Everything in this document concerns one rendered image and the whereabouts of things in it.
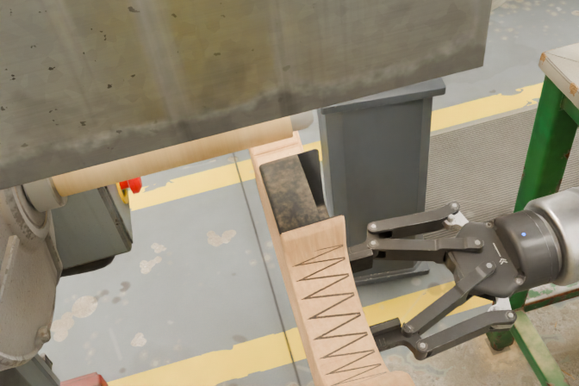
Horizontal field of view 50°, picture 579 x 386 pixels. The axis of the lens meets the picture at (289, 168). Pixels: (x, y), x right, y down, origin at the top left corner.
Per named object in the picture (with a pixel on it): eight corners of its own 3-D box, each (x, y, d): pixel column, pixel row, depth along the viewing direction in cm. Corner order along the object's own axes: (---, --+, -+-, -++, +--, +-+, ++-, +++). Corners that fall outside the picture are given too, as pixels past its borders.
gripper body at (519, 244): (550, 298, 63) (464, 324, 62) (511, 227, 67) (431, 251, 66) (573, 265, 56) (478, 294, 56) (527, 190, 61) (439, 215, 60)
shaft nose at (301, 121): (290, 135, 50) (292, 127, 47) (283, 108, 50) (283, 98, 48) (314, 129, 50) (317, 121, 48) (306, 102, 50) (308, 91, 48)
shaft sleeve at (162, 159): (68, 200, 48) (54, 193, 45) (59, 160, 49) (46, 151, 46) (291, 141, 50) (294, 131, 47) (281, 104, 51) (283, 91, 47)
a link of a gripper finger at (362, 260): (373, 254, 61) (370, 248, 61) (305, 273, 60) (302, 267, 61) (372, 268, 63) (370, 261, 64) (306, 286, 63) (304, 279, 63)
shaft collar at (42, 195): (46, 216, 48) (25, 208, 44) (35, 160, 49) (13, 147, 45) (72, 209, 49) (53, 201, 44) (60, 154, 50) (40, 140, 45)
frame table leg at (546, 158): (493, 356, 164) (563, 88, 100) (482, 339, 168) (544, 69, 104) (512, 351, 164) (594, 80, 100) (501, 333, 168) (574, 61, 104)
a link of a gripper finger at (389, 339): (416, 326, 59) (429, 357, 57) (365, 343, 58) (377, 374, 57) (417, 320, 58) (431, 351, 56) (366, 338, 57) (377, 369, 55)
